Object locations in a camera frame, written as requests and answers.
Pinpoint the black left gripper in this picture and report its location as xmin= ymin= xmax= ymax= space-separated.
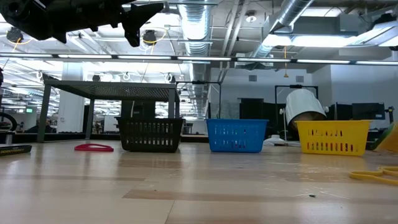
xmin=58 ymin=0 xmax=165 ymax=47

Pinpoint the yellow green crayon box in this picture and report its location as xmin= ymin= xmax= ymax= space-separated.
xmin=0 ymin=144 xmax=32 ymax=157
xmin=373 ymin=121 xmax=398 ymax=153

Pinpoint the grey perforated metal shelf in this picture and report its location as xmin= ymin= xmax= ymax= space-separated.
xmin=37 ymin=80 xmax=181 ymax=143

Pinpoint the black plastic basket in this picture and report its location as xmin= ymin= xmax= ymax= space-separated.
xmin=114 ymin=116 xmax=185 ymax=154

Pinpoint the red rubber band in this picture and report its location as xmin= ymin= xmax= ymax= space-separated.
xmin=73 ymin=143 xmax=114 ymax=152

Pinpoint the long overhead light bar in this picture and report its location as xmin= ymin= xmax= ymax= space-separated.
xmin=0 ymin=52 xmax=398 ymax=65

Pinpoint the person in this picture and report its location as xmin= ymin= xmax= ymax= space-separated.
xmin=24 ymin=118 xmax=56 ymax=134

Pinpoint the blue plastic basket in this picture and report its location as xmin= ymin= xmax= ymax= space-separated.
xmin=205 ymin=118 xmax=269 ymax=154

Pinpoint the yellow plastic basket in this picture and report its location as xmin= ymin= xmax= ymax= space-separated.
xmin=294 ymin=119 xmax=374 ymax=157

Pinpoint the black background monitor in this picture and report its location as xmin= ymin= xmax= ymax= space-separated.
xmin=334 ymin=102 xmax=387 ymax=121

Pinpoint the black ceiling cable reel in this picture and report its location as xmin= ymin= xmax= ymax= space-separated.
xmin=5 ymin=26 xmax=25 ymax=44
xmin=142 ymin=29 xmax=158 ymax=47

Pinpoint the silver spiral air duct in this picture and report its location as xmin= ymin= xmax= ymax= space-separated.
xmin=177 ymin=0 xmax=213 ymax=119
xmin=251 ymin=0 xmax=315 ymax=58

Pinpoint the black background rig frame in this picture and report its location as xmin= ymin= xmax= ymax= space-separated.
xmin=175 ymin=80 xmax=223 ymax=119
xmin=274 ymin=84 xmax=320 ymax=121

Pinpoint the yellow hanging cord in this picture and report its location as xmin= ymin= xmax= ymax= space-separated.
xmin=282 ymin=46 xmax=289 ymax=78

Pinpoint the black camera stand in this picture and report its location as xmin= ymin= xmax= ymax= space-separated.
xmin=384 ymin=105 xmax=396 ymax=125

